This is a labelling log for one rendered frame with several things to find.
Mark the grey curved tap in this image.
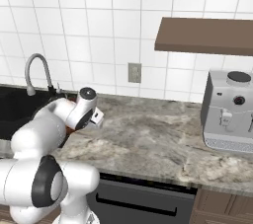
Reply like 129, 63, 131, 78
24, 52, 55, 97

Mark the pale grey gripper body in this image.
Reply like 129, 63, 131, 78
94, 117, 106, 129

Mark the black sink basin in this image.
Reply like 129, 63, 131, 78
0, 84, 79, 159

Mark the grey coffee machine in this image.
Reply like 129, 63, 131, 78
200, 69, 253, 154

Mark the grey wall socket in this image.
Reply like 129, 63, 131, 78
127, 62, 143, 85

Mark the red-brown bowl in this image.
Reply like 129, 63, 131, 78
62, 93, 82, 138

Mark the black dishwasher handle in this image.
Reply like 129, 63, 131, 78
95, 192, 179, 218

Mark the small grey tap lever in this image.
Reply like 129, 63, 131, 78
55, 82, 64, 95

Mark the brown wooden cupboard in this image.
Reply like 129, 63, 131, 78
188, 187, 253, 224

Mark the brown wooden wall shelf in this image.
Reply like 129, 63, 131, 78
154, 17, 253, 57

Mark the dark grey dishwasher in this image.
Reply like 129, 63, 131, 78
85, 172, 199, 224

